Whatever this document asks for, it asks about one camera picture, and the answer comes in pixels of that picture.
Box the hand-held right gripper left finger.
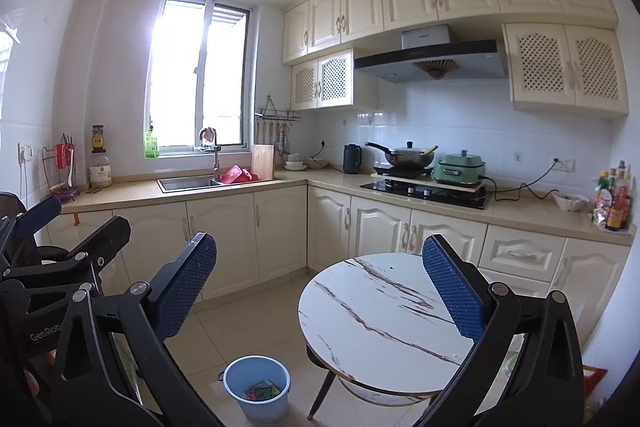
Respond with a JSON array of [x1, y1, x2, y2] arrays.
[[50, 232, 221, 427]]

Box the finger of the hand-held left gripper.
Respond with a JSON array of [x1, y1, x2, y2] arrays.
[[4, 215, 132, 282], [9, 194, 63, 254]]

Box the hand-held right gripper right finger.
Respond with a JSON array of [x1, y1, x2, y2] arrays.
[[412, 233, 587, 427]]

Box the blue plastic bucket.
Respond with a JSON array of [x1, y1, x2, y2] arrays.
[[217, 355, 292, 424]]

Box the person's left hand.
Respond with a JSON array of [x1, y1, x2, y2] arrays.
[[22, 368, 41, 397]]

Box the cream lower kitchen cabinets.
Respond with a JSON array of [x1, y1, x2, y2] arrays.
[[47, 179, 633, 348]]

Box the clear storage jar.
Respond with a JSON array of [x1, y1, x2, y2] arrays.
[[89, 149, 114, 189]]

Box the black gas hob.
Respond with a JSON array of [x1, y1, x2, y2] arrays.
[[359, 179, 494, 211]]

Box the round marble table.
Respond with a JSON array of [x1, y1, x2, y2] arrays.
[[297, 253, 483, 421]]

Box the steel kitchen sink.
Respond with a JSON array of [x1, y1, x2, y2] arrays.
[[156, 175, 223, 195]]

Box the green electric cooker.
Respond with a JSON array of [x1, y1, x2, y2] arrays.
[[431, 150, 489, 186]]

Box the metal kitchen faucet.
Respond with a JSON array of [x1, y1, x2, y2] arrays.
[[198, 127, 222, 181]]

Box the black wok with lid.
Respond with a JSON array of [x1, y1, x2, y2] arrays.
[[365, 140, 436, 169]]

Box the wooden cutting board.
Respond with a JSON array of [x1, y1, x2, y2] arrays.
[[251, 144, 275, 180]]

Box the white bowl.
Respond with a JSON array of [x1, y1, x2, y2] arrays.
[[552, 192, 590, 212]]

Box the black electric kettle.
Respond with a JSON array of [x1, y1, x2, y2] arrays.
[[343, 143, 363, 174]]

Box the red bag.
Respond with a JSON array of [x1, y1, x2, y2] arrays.
[[581, 363, 609, 410]]

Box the group of condiment bottles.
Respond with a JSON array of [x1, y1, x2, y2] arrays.
[[591, 160, 635, 233]]

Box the hanging utensil rack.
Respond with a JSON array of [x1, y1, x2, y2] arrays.
[[255, 96, 302, 158]]

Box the kitchen window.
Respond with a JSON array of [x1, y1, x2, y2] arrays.
[[145, 0, 253, 156]]

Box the black range hood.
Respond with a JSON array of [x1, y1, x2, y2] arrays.
[[354, 24, 510, 84]]

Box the small lattice door cabinet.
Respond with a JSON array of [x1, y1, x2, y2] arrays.
[[290, 48, 382, 112]]

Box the large lattice door cabinet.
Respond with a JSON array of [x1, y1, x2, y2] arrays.
[[501, 23, 630, 122]]

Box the black power cable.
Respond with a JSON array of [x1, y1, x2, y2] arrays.
[[480, 162, 561, 204]]

